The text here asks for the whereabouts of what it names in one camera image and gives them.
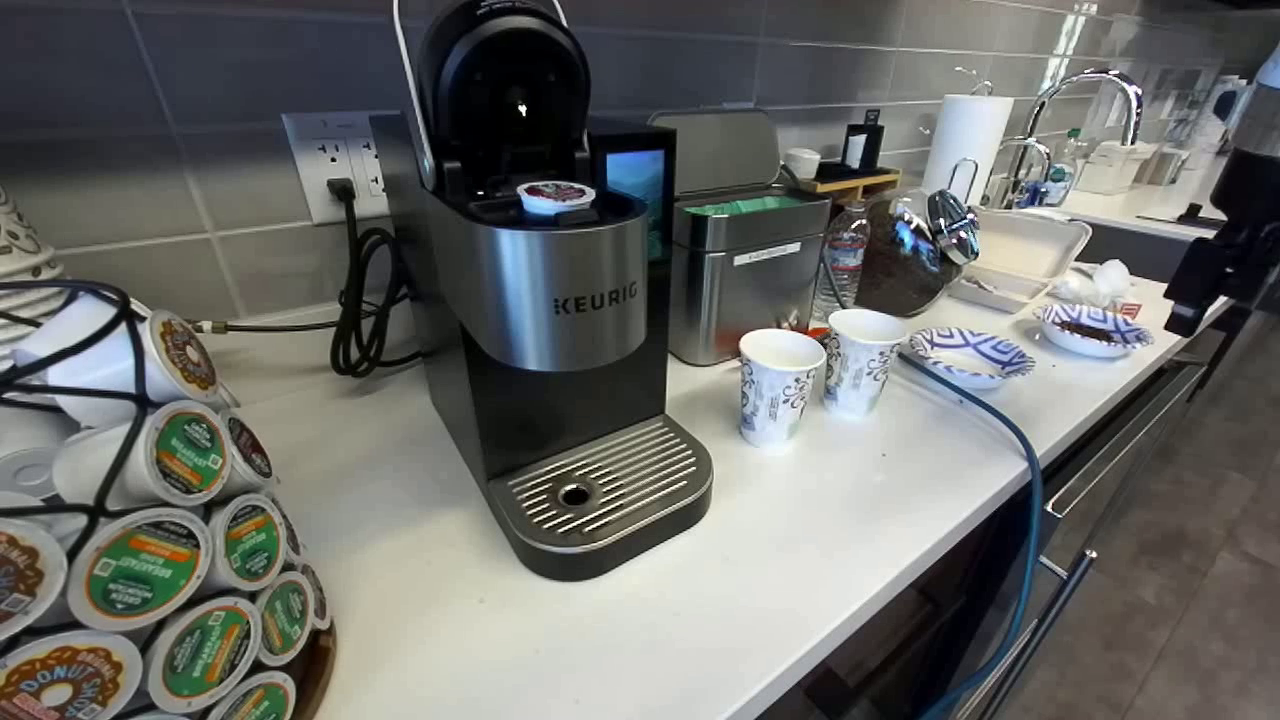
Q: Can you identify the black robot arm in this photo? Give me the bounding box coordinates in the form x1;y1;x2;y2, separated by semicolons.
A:
1164;48;1280;338

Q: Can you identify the white rectangular tray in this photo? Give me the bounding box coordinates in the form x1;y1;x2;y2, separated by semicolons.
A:
947;209;1090;312

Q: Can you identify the Keurig coffee machine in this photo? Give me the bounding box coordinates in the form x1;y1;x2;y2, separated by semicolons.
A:
376;0;713;580

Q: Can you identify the white wall outlet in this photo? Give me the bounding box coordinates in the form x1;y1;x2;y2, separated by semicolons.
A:
280;113;386;225

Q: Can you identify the patterned paper cup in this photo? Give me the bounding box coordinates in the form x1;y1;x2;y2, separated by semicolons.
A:
822;310;906;417
734;330;828;445

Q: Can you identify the wooden shelf with bottles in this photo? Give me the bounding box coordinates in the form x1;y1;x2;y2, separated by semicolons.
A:
780;108;895;197

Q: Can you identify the dark basket of packets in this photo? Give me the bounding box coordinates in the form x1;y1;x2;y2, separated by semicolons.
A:
857;187;979;317

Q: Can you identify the K-cup pod in machine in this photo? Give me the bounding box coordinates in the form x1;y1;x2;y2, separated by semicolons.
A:
517;180;594;217

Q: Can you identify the black power cord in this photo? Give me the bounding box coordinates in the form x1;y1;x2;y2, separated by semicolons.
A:
192;176;431;382

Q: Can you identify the blue patterned plate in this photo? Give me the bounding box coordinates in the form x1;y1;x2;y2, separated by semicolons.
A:
906;330;1037;394

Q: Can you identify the K-cup pod carousel rack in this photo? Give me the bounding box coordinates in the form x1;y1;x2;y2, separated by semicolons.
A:
0;192;339;720

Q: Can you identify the blue patterned bowl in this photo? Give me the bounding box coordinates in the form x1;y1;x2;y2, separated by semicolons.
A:
1041;306;1149;361

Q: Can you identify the blue cable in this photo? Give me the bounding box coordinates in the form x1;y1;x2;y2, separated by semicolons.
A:
893;350;1049;720

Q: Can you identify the clear plastic water bottle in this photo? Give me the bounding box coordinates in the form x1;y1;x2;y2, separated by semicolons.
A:
822;199;870;310

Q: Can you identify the paper towel roll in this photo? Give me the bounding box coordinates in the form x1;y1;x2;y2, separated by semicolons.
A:
919;94;1012;203

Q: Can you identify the stainless steel tin box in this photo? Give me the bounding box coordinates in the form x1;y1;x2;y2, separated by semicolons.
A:
657;113;831;368

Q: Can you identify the chrome sink faucet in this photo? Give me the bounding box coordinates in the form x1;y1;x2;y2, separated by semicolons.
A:
998;68;1151;212

